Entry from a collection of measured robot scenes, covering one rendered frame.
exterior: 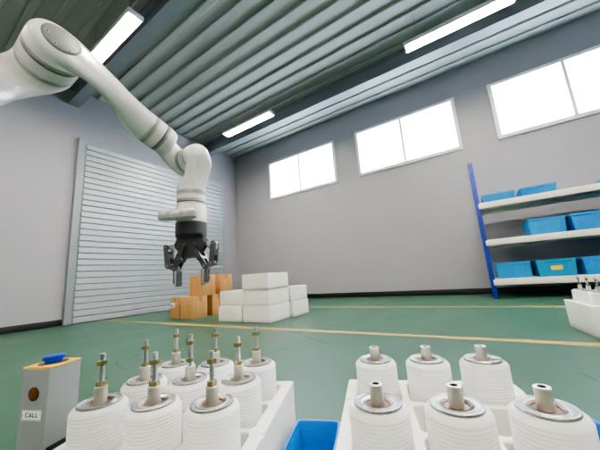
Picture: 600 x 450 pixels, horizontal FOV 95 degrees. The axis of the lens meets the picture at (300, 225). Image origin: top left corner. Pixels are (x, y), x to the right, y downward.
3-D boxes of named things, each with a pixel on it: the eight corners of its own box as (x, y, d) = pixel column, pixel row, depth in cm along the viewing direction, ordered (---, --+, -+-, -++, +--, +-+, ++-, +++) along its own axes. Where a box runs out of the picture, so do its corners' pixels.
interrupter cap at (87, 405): (83, 401, 56) (84, 396, 56) (127, 393, 58) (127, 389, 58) (67, 417, 49) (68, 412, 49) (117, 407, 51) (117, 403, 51)
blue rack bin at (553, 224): (524, 238, 402) (520, 224, 406) (558, 235, 383) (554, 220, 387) (530, 235, 360) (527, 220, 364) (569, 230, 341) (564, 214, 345)
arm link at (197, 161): (215, 202, 70) (195, 208, 75) (214, 145, 73) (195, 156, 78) (190, 196, 65) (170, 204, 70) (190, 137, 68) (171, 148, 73)
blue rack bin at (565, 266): (532, 275, 390) (529, 261, 394) (568, 273, 371) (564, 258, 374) (538, 277, 348) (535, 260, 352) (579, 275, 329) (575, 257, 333)
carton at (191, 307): (207, 316, 399) (207, 295, 404) (193, 319, 379) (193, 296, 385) (195, 316, 415) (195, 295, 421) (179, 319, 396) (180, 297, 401)
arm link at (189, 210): (155, 220, 63) (155, 194, 64) (182, 228, 74) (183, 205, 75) (192, 216, 62) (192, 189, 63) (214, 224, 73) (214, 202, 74)
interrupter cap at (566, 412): (599, 426, 35) (598, 420, 35) (531, 423, 37) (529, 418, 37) (560, 400, 42) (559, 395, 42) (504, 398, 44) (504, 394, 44)
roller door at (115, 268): (63, 325, 413) (79, 136, 471) (60, 325, 420) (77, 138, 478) (227, 302, 678) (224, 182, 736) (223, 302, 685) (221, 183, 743)
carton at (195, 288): (215, 294, 418) (215, 274, 423) (203, 295, 398) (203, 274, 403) (202, 295, 433) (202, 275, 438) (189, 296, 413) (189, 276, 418)
